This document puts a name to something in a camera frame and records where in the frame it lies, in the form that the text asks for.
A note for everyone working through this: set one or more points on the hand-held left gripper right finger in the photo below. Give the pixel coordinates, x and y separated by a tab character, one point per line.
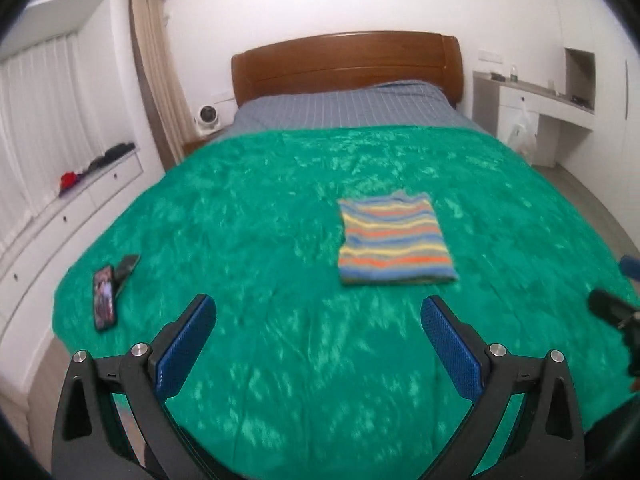
454	347

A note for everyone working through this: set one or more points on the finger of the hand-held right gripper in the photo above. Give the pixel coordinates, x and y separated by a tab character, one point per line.
607	305
631	267

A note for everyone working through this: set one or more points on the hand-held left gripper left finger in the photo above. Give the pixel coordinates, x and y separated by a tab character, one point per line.
182	347

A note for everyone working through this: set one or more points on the striped knit sweater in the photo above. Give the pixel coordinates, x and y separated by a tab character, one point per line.
395	240

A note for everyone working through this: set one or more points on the dark clothes pile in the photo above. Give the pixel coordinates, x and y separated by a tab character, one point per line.
112	154

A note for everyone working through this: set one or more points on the black smartphone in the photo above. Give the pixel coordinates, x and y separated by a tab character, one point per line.
104	300

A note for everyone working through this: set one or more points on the green patterned blanket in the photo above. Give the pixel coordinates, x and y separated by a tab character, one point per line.
280	260

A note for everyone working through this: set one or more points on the white drawer cabinet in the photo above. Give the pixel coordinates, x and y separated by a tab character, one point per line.
75	220

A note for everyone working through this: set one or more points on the white plastic bag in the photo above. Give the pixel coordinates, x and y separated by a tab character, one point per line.
521	132

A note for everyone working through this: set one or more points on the white built-in desk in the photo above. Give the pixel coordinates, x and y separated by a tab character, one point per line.
550	110

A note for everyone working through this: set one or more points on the red cloth item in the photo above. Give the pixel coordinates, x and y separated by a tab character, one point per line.
70	182

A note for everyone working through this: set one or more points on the brown wooden nightstand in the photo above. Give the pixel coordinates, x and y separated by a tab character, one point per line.
200	146

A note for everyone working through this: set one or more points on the small clear bottle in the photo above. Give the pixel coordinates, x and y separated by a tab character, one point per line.
513	74

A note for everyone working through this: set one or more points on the white round fan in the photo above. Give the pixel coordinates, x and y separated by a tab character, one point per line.
206	117

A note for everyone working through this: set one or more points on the grey striped bedsheet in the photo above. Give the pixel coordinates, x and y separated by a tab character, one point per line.
350	107

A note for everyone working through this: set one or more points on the white sheer curtain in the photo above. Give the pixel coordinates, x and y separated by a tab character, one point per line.
45	125

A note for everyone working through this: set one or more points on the beige curtain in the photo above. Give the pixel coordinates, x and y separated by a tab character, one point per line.
157	75

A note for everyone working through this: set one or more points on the brown wooden headboard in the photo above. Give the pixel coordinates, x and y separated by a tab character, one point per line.
340	62

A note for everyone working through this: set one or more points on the white wall socket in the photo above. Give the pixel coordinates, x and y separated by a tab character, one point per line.
489	55

